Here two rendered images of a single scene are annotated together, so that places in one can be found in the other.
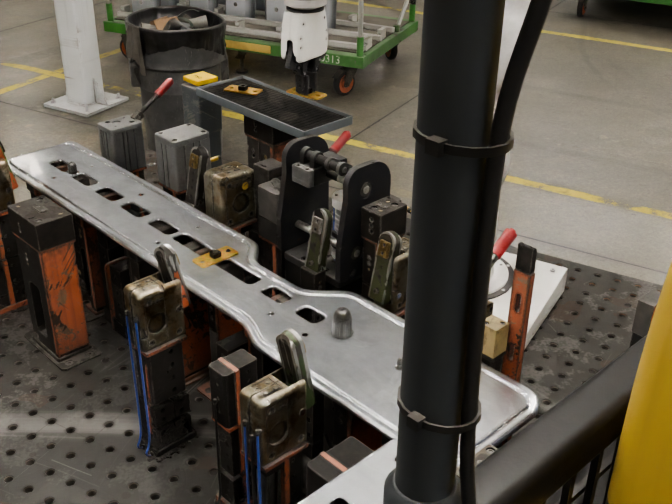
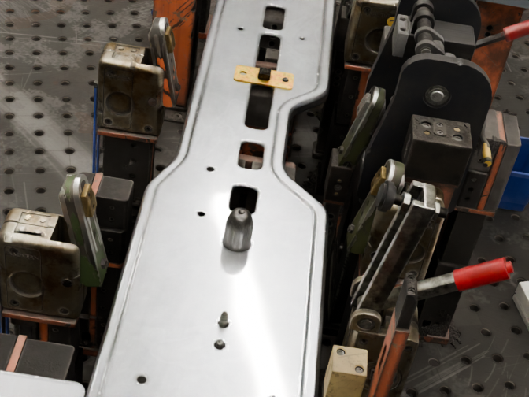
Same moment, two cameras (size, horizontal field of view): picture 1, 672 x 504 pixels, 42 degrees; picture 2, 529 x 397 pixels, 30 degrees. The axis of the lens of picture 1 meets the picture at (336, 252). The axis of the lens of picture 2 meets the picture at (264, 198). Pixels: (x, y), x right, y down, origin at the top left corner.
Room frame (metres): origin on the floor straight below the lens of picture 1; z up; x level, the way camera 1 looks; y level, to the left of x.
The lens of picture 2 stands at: (0.59, -0.59, 1.78)
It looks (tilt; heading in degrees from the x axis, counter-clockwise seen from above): 41 degrees down; 43
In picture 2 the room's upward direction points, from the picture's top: 10 degrees clockwise
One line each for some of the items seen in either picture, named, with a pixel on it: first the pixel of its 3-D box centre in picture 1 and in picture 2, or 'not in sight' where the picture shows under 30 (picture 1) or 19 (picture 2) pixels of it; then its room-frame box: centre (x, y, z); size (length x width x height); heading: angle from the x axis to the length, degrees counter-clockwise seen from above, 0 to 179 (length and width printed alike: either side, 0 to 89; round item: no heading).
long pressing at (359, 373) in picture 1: (206, 256); (260, 72); (1.43, 0.24, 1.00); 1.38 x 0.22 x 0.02; 44
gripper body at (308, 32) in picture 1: (305, 30); not in sight; (1.74, 0.07, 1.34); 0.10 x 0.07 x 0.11; 144
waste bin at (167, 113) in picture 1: (180, 88); not in sight; (4.27, 0.80, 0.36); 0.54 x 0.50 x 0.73; 150
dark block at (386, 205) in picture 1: (380, 303); (402, 257); (1.41, -0.09, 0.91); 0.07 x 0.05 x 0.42; 134
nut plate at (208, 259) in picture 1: (215, 254); (264, 74); (1.42, 0.23, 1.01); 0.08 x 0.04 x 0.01; 134
